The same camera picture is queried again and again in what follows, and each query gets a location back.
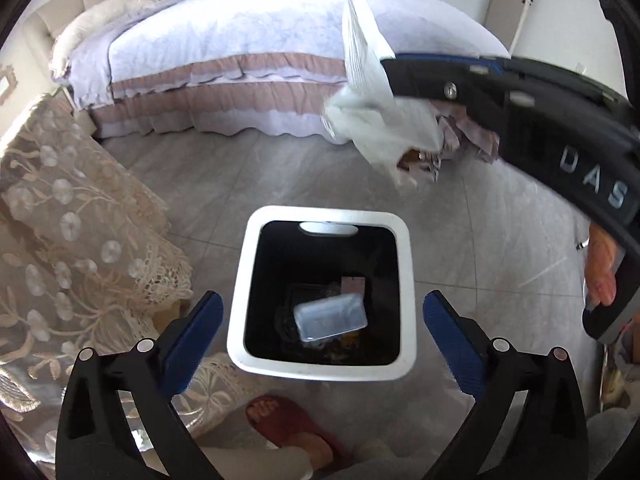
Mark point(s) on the white packaging bag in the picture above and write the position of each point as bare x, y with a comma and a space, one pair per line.
370, 110

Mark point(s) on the bed with lavender bedspread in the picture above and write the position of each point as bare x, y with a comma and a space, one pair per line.
240, 25

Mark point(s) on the white trash bin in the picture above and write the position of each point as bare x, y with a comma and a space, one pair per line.
239, 285

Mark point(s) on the pink card piece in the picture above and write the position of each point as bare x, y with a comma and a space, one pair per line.
353, 286

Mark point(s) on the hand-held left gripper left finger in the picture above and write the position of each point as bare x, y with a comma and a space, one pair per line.
194, 345

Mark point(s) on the white ruffled pillow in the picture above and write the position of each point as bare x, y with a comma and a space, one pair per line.
100, 25

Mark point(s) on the white nightstand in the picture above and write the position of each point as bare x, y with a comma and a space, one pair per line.
80, 110

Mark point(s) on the white door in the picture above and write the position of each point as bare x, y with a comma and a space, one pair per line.
510, 0

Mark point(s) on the clear plastic tray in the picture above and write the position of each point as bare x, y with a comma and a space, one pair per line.
330, 317

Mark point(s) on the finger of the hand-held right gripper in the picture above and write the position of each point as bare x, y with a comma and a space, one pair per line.
450, 60
430, 82

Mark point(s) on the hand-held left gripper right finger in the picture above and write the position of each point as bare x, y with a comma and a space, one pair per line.
455, 347

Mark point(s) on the pink ruffled bed skirt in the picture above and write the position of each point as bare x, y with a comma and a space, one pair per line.
200, 105

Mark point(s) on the beige lace tablecloth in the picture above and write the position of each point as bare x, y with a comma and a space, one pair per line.
65, 240

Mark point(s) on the person's right hand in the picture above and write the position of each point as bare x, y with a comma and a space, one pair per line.
602, 270

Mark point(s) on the red slipper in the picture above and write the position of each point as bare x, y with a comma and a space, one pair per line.
300, 422

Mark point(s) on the brown crumpled cloth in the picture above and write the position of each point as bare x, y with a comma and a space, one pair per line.
472, 135

